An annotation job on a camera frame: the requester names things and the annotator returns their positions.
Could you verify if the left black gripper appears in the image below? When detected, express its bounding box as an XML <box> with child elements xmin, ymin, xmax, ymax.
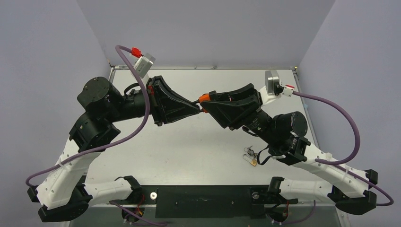
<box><xmin>111</xmin><ymin>76</ymin><xmax>200</xmax><ymax>125</ymax></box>

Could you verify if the orange padlock with keys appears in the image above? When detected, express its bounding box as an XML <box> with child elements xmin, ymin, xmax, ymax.
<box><xmin>192</xmin><ymin>93</ymin><xmax>210</xmax><ymax>113</ymax></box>

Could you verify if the brass long-shackle padlock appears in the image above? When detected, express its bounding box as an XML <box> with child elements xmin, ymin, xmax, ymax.
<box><xmin>243</xmin><ymin>146</ymin><xmax>258</xmax><ymax>166</ymax></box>

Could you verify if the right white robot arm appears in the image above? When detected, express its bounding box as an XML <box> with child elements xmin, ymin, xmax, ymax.
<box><xmin>199</xmin><ymin>82</ymin><xmax>377</xmax><ymax>215</ymax></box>

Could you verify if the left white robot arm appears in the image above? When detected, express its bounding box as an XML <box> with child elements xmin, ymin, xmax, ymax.
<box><xmin>27</xmin><ymin>76</ymin><xmax>200</xmax><ymax>222</ymax></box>

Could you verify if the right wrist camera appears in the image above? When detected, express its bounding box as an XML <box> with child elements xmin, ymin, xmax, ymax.
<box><xmin>259</xmin><ymin>70</ymin><xmax>295</xmax><ymax>106</ymax></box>

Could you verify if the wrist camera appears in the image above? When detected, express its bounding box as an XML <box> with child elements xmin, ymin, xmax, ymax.
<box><xmin>259</xmin><ymin>70</ymin><xmax>295</xmax><ymax>106</ymax></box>
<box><xmin>133</xmin><ymin>53</ymin><xmax>156</xmax><ymax>79</ymax></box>

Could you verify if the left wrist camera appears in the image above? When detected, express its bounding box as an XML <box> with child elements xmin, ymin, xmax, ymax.
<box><xmin>133</xmin><ymin>53</ymin><xmax>156</xmax><ymax>79</ymax></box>

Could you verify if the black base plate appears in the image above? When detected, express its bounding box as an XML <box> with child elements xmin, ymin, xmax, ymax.
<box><xmin>119</xmin><ymin>185</ymin><xmax>299</xmax><ymax>218</ymax></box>

